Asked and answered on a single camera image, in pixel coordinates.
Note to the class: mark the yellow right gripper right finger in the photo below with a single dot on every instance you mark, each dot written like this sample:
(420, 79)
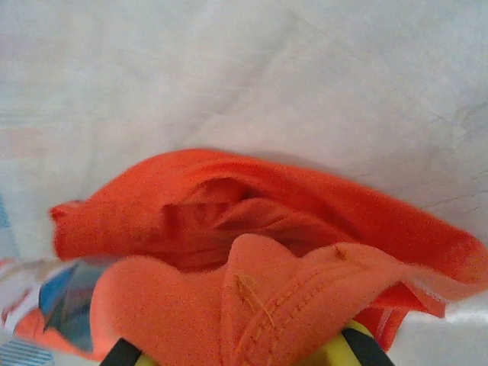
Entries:
(358, 350)

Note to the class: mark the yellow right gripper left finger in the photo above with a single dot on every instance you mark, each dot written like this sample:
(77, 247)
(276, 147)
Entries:
(122, 356)

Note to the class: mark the orange t-shirt with print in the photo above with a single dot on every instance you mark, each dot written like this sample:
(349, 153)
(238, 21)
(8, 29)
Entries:
(267, 213)

